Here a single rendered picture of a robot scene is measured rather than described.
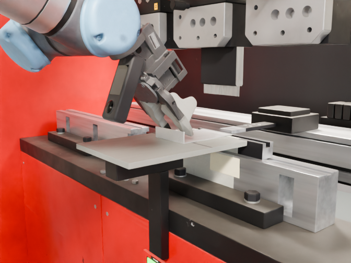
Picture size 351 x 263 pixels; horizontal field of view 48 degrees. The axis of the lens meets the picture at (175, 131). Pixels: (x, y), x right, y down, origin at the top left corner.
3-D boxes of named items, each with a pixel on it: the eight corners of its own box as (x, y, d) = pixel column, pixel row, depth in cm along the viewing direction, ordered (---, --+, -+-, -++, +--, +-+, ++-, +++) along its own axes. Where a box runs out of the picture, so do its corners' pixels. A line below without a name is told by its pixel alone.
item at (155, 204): (108, 269, 72) (104, 154, 69) (171, 246, 81) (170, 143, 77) (119, 277, 69) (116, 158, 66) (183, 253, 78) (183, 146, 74)
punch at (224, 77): (200, 93, 85) (201, 47, 83) (207, 92, 86) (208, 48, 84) (235, 96, 77) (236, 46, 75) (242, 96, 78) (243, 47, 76)
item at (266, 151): (190, 142, 88) (190, 129, 88) (200, 140, 90) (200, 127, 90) (261, 159, 73) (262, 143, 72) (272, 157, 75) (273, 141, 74)
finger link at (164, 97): (189, 114, 69) (156, 76, 66) (184, 120, 69) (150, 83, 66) (175, 116, 73) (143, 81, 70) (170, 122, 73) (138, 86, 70)
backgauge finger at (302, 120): (206, 134, 89) (206, 112, 88) (278, 122, 105) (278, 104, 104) (246, 143, 80) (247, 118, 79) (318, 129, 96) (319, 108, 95)
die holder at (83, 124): (57, 135, 145) (56, 110, 143) (72, 134, 148) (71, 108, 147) (131, 164, 106) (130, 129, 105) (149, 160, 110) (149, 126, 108)
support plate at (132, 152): (75, 148, 73) (75, 143, 73) (185, 132, 89) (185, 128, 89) (128, 169, 59) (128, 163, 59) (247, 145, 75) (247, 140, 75)
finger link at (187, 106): (214, 116, 74) (183, 80, 71) (196, 140, 71) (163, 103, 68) (205, 117, 76) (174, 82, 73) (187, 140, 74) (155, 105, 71)
